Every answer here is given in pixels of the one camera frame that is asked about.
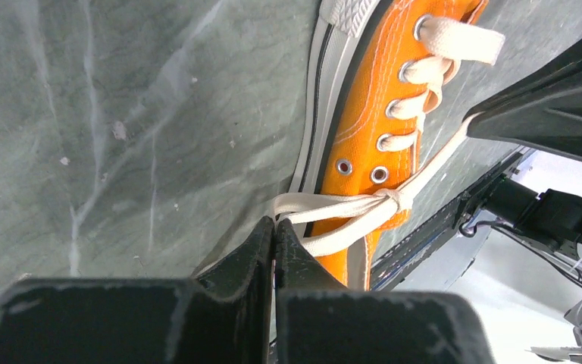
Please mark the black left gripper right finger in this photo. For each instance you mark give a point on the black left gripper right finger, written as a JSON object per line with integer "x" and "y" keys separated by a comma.
{"x": 318, "y": 320}

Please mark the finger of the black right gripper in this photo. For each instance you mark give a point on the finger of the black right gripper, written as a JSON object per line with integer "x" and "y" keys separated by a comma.
{"x": 542, "y": 111}

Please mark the white shoelace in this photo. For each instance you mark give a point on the white shoelace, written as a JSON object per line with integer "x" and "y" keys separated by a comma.
{"x": 449, "y": 42}

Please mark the orange canvas sneaker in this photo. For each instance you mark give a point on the orange canvas sneaker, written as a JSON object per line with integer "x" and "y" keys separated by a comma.
{"x": 357, "y": 53}

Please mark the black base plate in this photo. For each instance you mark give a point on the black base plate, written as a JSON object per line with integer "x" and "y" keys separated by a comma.
{"x": 400, "y": 260}

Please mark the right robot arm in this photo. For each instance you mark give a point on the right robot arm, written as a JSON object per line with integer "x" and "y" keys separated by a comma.
{"x": 551, "y": 222}

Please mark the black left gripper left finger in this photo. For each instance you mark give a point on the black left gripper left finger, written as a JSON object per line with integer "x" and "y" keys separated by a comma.
{"x": 222, "y": 316}

